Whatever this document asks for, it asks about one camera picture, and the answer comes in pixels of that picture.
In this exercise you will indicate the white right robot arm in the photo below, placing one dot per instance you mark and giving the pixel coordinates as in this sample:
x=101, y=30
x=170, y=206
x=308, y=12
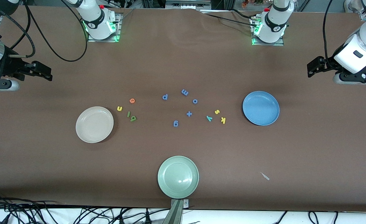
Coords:
x=97, y=23

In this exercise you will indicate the blue foam letter m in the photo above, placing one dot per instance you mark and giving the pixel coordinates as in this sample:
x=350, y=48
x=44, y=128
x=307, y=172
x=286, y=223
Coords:
x=185, y=92

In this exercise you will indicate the orange background object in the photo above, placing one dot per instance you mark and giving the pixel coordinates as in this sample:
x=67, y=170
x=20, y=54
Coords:
x=244, y=3

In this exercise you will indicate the grey metal mounting post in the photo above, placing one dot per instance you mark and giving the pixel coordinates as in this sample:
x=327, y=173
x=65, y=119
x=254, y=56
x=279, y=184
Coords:
x=176, y=211

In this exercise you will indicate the green foam letter b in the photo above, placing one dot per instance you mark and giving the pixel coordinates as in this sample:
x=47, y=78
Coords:
x=133, y=118

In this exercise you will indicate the pale green round plate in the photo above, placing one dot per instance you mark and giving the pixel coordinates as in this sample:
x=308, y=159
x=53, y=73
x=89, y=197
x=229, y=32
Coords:
x=178, y=177

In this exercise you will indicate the teal foam letter y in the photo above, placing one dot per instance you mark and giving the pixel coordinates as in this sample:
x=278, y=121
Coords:
x=209, y=118

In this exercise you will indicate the white tape scrap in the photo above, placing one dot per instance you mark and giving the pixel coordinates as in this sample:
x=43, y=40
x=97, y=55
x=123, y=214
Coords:
x=265, y=176

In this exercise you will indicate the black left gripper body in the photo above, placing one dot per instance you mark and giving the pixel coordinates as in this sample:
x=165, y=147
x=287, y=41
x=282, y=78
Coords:
x=328, y=64

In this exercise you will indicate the beige round plate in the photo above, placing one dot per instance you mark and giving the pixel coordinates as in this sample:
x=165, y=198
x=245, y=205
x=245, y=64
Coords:
x=94, y=124

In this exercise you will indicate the blue round plate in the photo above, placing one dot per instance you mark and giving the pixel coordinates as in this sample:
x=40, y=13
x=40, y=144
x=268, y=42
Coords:
x=260, y=108

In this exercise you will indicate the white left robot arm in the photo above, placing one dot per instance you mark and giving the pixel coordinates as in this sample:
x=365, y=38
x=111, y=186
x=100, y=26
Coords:
x=274, y=28

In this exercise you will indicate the grey metal plate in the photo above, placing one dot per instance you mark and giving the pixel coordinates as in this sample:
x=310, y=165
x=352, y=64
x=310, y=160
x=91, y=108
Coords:
x=186, y=3

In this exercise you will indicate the blue foam letter p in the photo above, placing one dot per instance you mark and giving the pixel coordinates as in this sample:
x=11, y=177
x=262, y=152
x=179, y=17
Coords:
x=165, y=97

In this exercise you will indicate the aluminium frame bracket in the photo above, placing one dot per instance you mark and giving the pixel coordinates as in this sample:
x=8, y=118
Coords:
x=364, y=17

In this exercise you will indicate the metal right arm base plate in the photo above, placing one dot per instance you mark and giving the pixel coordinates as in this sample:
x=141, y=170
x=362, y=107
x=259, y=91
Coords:
x=118, y=28

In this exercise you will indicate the brown table cover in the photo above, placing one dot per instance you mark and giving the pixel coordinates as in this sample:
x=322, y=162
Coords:
x=183, y=62

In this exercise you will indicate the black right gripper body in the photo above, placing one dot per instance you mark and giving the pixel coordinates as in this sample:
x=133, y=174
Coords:
x=8, y=67

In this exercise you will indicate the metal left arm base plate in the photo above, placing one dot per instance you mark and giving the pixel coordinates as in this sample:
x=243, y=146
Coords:
x=255, y=44

